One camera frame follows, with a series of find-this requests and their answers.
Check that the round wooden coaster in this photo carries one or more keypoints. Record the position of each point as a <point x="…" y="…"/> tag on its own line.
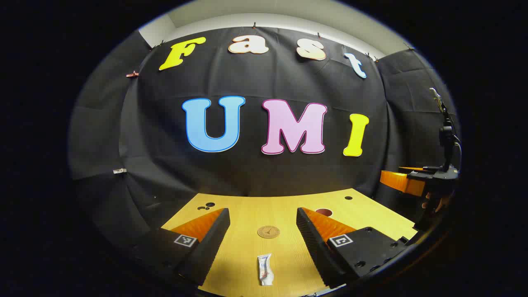
<point x="268" y="232"/>

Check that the wooden desktop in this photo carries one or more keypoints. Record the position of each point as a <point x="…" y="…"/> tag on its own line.
<point x="255" y="210"/>

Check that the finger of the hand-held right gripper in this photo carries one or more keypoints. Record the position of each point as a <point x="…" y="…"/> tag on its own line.
<point x="400" y="182"/>
<point x="414" y="168"/>

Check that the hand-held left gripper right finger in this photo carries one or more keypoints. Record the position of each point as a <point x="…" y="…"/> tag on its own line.
<point x="315" y="251"/>

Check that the white cloth clip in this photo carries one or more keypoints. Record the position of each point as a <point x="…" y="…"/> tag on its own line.
<point x="119" y="170"/>

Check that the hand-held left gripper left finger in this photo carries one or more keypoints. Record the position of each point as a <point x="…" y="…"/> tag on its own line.
<point x="212" y="247"/>

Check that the white toothpaste tube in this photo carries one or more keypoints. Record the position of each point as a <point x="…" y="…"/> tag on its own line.
<point x="265" y="270"/>

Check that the red cloth clip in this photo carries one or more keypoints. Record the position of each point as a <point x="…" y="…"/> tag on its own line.
<point x="132" y="74"/>

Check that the black backdrop cloth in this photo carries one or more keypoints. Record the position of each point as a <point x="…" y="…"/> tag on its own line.
<point x="247" y="82"/>

